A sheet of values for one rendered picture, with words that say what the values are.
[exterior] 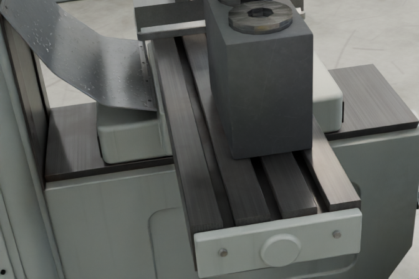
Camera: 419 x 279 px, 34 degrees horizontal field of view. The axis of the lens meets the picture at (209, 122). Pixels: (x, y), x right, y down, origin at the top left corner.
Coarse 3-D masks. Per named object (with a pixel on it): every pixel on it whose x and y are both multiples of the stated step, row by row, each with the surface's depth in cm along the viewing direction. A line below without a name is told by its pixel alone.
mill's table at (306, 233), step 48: (192, 48) 133; (192, 96) 122; (192, 144) 104; (192, 192) 94; (240, 192) 93; (288, 192) 93; (336, 192) 92; (192, 240) 89; (240, 240) 88; (288, 240) 89; (336, 240) 91
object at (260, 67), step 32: (224, 0) 101; (256, 0) 100; (288, 0) 101; (224, 32) 93; (256, 32) 92; (288, 32) 92; (224, 64) 94; (256, 64) 92; (288, 64) 93; (224, 96) 99; (256, 96) 95; (288, 96) 95; (224, 128) 105; (256, 128) 97; (288, 128) 98
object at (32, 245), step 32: (0, 0) 117; (0, 32) 116; (0, 64) 118; (32, 64) 146; (0, 96) 120; (32, 96) 140; (0, 128) 122; (32, 128) 131; (0, 160) 125; (32, 160) 130; (0, 192) 127; (32, 192) 132; (0, 224) 131; (32, 224) 134; (0, 256) 134; (32, 256) 136
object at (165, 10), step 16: (144, 0) 138; (160, 0) 138; (176, 0) 136; (192, 0) 136; (144, 16) 137; (160, 16) 137; (176, 16) 138; (192, 16) 138; (304, 16) 141; (144, 32) 138; (160, 32) 137; (176, 32) 138; (192, 32) 138
